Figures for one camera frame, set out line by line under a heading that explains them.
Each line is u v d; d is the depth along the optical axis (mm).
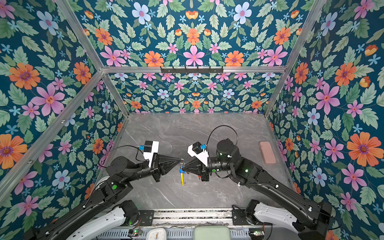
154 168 493
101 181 514
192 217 750
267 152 961
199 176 545
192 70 927
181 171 571
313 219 384
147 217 735
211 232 666
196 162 544
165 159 533
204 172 500
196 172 563
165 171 536
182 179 550
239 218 733
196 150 488
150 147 479
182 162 549
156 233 675
